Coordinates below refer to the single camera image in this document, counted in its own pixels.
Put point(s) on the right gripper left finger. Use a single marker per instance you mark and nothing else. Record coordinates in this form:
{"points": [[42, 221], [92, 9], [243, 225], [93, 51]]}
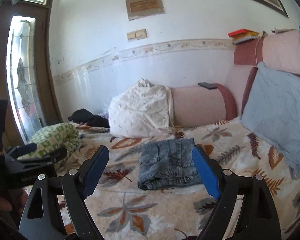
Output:
{"points": [[41, 218]]}

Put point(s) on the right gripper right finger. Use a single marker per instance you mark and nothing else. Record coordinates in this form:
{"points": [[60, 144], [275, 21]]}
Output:
{"points": [[258, 217]]}

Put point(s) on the grey-blue denim pants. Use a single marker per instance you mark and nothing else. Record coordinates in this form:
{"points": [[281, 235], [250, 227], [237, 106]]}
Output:
{"points": [[167, 164]]}

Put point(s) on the left hand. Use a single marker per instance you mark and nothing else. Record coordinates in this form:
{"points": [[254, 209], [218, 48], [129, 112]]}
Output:
{"points": [[7, 206]]}

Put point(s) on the green white rolled quilt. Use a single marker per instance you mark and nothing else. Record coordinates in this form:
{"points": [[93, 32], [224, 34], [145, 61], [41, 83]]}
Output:
{"points": [[53, 137]]}

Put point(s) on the black garment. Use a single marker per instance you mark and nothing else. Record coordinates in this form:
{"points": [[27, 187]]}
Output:
{"points": [[83, 116]]}

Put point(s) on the stained glass wooden door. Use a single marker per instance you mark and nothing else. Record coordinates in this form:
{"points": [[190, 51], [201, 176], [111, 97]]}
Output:
{"points": [[25, 74]]}

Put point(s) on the clear plastic bag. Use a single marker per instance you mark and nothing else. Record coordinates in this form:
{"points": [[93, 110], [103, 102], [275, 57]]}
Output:
{"points": [[104, 114]]}

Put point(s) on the light blue pillow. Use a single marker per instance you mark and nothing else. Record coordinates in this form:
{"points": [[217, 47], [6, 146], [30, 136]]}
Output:
{"points": [[272, 112]]}

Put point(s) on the pink bolster cushion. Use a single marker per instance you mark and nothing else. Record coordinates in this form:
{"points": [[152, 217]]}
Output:
{"points": [[198, 106]]}

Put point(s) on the white floral pillow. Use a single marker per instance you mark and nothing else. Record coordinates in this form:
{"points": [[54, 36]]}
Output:
{"points": [[143, 110]]}

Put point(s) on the pink padded headboard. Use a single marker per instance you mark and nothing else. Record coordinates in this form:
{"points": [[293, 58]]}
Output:
{"points": [[278, 51]]}

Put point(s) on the beige wall switch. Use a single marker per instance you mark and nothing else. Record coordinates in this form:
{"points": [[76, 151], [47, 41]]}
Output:
{"points": [[137, 35]]}

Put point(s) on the wooden wall plaque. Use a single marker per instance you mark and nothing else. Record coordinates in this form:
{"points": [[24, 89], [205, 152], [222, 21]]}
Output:
{"points": [[143, 8]]}

